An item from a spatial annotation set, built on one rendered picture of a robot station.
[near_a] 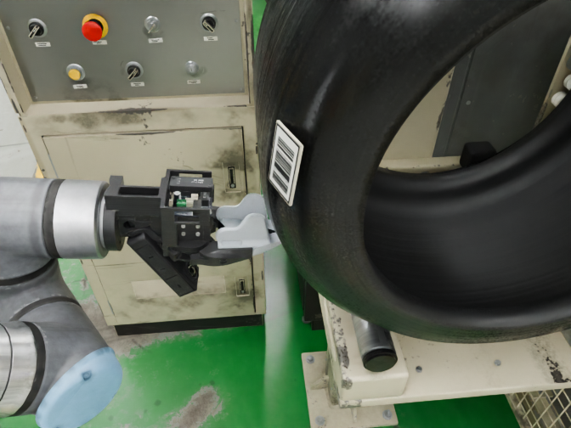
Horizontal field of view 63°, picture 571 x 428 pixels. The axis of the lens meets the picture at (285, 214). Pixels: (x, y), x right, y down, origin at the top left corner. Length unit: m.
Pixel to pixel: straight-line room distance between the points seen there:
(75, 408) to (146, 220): 0.20
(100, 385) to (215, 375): 1.13
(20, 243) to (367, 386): 0.46
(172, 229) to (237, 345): 1.21
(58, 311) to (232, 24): 0.73
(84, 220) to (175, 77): 0.68
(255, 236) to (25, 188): 0.25
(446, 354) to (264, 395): 0.93
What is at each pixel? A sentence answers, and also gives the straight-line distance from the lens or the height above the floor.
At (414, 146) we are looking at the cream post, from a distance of 0.86.
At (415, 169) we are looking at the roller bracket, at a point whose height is 0.94.
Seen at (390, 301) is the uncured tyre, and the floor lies 1.04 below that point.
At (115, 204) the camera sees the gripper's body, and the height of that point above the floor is 1.11.
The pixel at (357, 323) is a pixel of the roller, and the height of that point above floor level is 0.91.
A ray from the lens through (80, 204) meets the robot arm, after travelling 0.53.
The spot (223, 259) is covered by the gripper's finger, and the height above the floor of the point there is 1.03.
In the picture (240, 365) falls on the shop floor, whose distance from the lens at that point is 1.66.
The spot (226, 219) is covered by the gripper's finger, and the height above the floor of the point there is 1.04.
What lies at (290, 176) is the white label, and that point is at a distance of 0.38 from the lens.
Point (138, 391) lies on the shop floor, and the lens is 1.68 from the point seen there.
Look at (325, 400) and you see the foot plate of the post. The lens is 1.59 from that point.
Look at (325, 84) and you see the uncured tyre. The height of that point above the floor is 1.27.
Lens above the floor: 1.43
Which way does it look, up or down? 42 degrees down
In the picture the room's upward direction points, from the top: straight up
